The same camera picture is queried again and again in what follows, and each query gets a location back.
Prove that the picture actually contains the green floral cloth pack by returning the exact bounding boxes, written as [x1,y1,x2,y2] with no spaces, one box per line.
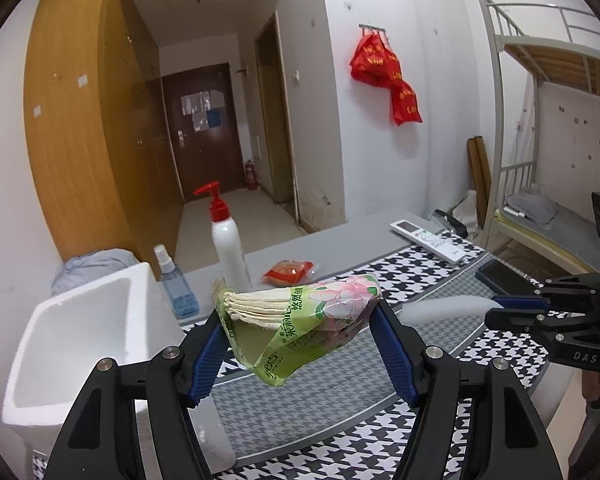
[212,274,382,387]

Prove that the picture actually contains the person's right hand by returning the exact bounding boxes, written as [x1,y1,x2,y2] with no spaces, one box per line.
[582,370,600,408]

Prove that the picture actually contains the black smartphone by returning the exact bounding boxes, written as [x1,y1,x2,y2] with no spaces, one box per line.
[476,259,536,296]

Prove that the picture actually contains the small clear spray bottle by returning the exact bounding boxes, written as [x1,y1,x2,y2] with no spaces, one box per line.
[154,244,200,320]

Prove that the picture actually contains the white styrofoam box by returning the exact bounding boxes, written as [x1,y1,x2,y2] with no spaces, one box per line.
[0,261,237,476]

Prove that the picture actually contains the white red pump bottle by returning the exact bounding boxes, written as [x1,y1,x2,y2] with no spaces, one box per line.
[194,181,252,292]

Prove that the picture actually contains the white remote control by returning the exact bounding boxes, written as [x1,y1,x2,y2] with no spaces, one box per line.
[390,220,467,264]

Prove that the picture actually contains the houndstooth table mat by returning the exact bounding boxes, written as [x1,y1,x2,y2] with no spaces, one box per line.
[29,245,552,480]

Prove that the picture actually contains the grey pillow on bed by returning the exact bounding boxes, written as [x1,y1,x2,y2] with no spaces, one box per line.
[505,190,557,226]

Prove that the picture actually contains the red snack packet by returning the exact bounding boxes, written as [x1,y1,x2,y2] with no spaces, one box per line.
[262,260,316,287]

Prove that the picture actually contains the light blue crumpled sheet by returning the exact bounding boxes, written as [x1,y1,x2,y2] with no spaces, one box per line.
[50,248,138,296]

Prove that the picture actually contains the red fire extinguisher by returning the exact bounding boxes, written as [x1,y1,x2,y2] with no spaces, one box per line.
[245,159,259,191]

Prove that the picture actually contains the wooden wardrobe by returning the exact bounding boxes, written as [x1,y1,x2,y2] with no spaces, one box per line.
[23,0,183,263]

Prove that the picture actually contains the dark brown entrance door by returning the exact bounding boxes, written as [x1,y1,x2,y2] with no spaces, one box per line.
[162,63,245,203]

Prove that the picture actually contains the metal bunk bed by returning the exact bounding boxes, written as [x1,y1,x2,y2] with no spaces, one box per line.
[478,0,600,274]

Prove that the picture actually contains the red hanging bags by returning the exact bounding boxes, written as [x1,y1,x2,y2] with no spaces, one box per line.
[349,28,422,126]

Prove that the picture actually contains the wooden boards against wall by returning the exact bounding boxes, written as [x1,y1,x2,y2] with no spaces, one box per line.
[467,136,491,229]

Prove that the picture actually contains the wooden side door frame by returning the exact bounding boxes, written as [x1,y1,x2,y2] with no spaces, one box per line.
[254,13,300,226]

